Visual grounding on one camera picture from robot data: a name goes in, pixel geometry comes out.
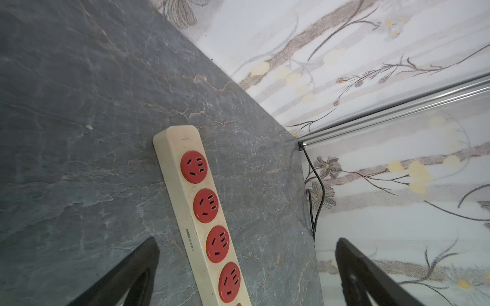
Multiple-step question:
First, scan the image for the black power strip cable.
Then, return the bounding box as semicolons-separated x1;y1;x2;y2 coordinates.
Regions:
298;142;326;242

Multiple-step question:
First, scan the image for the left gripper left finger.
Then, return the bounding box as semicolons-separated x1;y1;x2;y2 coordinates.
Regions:
70;237;160;305

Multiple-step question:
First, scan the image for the beige power strip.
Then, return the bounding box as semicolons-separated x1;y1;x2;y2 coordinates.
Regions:
153;125;251;305

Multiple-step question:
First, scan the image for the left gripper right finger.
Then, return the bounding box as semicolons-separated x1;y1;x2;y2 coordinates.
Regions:
335;238;422;305

